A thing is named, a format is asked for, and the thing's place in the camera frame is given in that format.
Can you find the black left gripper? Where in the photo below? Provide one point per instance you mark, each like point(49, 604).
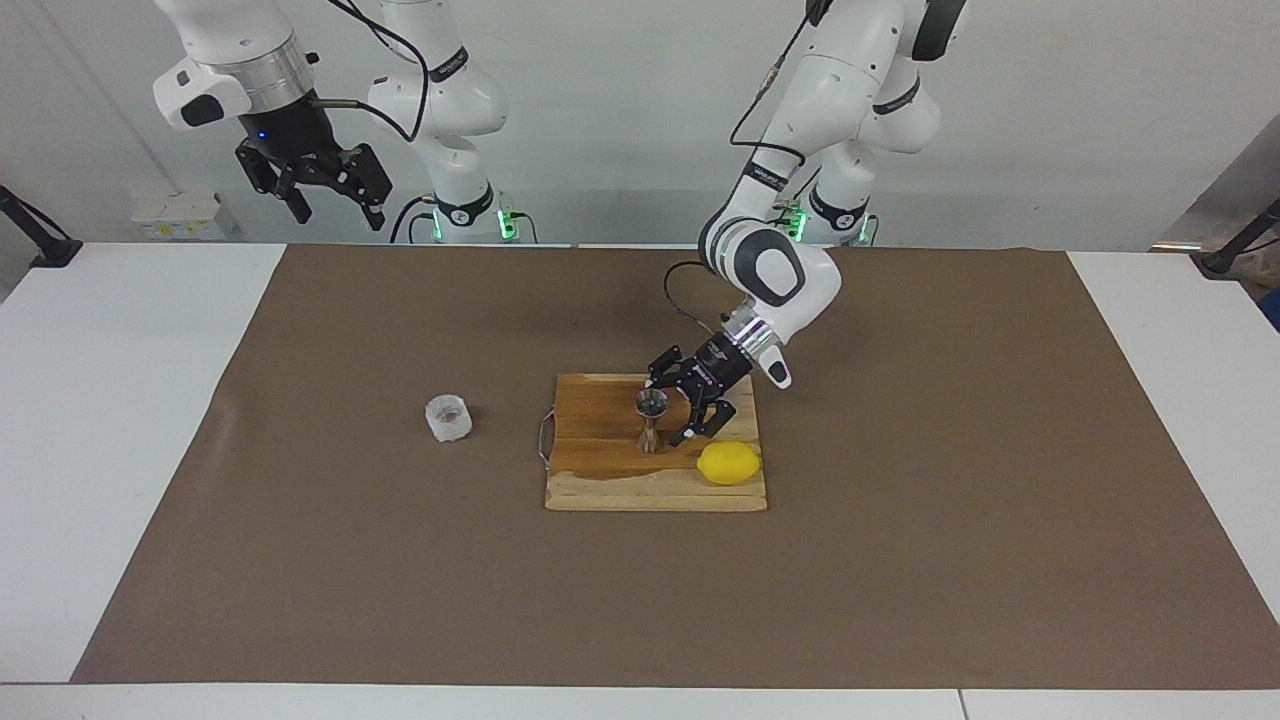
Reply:
point(715, 365)

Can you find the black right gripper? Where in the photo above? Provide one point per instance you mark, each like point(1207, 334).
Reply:
point(290, 135)

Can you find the steel double jigger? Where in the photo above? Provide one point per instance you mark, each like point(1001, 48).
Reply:
point(651, 425)

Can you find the clear plastic cup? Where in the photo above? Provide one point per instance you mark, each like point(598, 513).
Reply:
point(449, 420)

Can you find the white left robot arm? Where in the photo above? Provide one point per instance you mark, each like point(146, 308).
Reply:
point(800, 290)

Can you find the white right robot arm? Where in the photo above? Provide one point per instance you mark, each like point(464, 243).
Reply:
point(225, 50)

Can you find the yellow lemon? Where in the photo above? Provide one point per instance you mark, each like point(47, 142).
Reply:
point(730, 464)

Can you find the brown table mat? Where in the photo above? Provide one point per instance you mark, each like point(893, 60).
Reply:
point(900, 560)

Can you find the white wall socket box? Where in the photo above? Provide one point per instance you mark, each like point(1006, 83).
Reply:
point(180, 215)

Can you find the black clamp mount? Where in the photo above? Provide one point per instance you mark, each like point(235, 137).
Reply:
point(1240, 245)
point(30, 235)

